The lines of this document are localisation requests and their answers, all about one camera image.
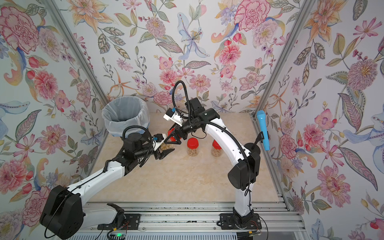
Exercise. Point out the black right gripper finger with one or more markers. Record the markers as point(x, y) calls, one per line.
point(173, 129)
point(174, 141)

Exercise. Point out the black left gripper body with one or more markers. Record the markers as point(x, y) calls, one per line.
point(157, 144)

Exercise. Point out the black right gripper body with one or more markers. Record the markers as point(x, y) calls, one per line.
point(183, 132)

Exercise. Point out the black bin with white liner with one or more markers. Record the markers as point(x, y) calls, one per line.
point(124, 112)

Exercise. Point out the peanut jar red lid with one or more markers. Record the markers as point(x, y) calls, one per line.
point(216, 150)
point(164, 147)
point(193, 145)

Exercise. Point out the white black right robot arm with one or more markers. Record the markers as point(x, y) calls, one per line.
point(245, 162)

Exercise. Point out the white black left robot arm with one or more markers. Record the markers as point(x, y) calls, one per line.
point(64, 213)

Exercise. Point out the blue microphone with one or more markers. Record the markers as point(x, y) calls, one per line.
point(263, 135)

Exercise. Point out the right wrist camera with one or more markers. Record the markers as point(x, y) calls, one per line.
point(172, 115)

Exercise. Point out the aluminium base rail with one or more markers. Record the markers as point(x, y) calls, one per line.
point(277, 220)

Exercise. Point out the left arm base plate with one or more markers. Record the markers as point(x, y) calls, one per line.
point(122, 222)

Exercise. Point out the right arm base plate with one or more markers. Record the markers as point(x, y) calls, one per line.
point(236, 222)

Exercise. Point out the aluminium corner post right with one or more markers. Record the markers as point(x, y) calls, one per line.
point(302, 15)

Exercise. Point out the aluminium corner post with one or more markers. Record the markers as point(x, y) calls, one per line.
point(68, 36)
point(302, 15)

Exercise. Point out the aluminium corner post left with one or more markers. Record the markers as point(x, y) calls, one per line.
point(68, 36)

